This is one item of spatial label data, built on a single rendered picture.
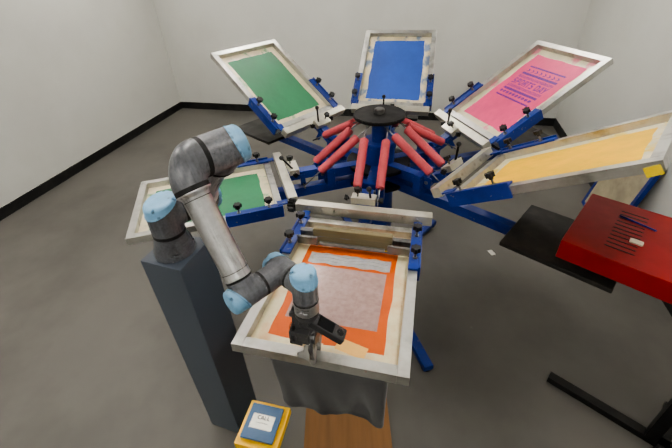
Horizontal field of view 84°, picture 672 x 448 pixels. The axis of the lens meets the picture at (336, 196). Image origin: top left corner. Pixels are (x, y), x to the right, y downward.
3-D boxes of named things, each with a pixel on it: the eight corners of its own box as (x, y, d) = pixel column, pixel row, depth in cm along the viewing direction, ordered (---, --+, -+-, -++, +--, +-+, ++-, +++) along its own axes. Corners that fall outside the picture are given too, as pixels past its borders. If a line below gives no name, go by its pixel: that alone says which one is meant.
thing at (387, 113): (398, 297, 271) (412, 123, 197) (345, 289, 280) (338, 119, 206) (403, 260, 304) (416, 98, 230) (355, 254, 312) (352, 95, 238)
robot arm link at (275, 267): (248, 263, 108) (271, 281, 101) (279, 245, 115) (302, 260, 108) (253, 283, 112) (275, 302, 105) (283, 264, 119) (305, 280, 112)
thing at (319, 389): (384, 431, 148) (388, 368, 125) (278, 407, 158) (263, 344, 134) (385, 423, 151) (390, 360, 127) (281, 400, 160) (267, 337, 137)
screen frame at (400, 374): (408, 386, 113) (409, 378, 111) (232, 351, 125) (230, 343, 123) (419, 235, 179) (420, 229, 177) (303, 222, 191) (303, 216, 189)
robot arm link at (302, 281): (303, 256, 107) (323, 269, 102) (305, 284, 113) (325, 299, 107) (281, 269, 102) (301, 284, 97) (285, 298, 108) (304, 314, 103)
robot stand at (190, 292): (211, 423, 203) (139, 260, 137) (229, 392, 217) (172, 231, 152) (240, 434, 198) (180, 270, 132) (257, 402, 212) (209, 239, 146)
